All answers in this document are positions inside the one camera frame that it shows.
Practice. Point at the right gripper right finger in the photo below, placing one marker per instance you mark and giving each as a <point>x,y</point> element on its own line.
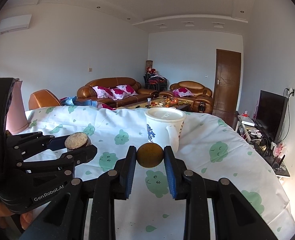
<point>234,216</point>

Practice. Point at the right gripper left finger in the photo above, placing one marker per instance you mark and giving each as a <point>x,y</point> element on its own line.
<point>80,201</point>

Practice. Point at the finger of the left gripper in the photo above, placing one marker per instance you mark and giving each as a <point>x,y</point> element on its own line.
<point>34,143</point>
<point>67,161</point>

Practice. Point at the tan round fruit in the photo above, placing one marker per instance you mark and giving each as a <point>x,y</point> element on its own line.
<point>76,141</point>

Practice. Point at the yellow brown round fruit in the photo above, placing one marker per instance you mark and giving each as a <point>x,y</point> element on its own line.
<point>149,155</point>

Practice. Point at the coffee table with fruits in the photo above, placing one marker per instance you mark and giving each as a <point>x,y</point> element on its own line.
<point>177,103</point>

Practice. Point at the left hand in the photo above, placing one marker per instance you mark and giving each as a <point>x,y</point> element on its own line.
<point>25,219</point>

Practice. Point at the orange leather chair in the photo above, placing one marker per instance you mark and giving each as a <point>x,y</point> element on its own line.
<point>43,98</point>

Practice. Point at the long brown leather sofa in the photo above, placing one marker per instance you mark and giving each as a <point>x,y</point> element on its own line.
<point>115,91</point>

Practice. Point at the white cloud-print tablecloth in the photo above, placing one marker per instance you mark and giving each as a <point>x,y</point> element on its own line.
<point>208,147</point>

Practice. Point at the tv stand with clutter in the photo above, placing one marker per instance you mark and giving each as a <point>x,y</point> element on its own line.
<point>262,146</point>

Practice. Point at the white floral enamel mug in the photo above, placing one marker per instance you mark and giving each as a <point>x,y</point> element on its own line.
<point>164,126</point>

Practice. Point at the stacked dark chairs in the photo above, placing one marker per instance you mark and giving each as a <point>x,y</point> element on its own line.
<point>155,81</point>

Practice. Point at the black television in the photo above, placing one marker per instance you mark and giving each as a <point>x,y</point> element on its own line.
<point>270,114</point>

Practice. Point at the white air conditioner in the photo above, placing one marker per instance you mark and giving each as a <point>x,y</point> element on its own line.
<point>15,23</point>

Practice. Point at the brown leather armchair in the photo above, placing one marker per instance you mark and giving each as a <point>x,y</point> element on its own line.
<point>197,95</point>

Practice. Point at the pink floral cushion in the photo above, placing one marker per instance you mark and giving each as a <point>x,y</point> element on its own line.
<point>182,92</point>

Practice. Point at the brown wooden door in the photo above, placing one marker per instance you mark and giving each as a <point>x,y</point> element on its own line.
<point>227,85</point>

